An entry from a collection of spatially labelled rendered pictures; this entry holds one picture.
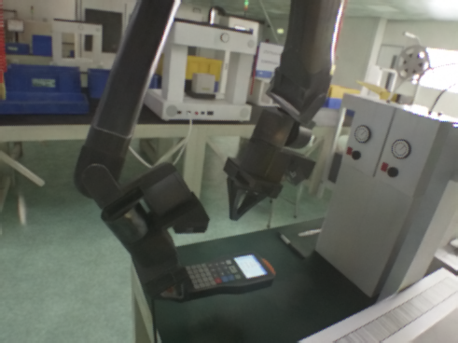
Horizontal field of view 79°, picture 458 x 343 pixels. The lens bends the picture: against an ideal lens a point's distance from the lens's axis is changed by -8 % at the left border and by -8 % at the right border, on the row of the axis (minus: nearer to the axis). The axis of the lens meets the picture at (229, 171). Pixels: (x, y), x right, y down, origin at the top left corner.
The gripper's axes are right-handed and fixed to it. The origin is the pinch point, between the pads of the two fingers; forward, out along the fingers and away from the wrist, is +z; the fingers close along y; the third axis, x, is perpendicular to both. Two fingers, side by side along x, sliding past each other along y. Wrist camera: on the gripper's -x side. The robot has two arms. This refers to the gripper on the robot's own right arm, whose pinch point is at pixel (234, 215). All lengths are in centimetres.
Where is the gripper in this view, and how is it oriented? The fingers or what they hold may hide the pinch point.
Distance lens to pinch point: 54.4
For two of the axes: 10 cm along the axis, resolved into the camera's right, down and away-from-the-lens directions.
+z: -3.7, 9.0, 2.5
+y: -4.1, -4.0, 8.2
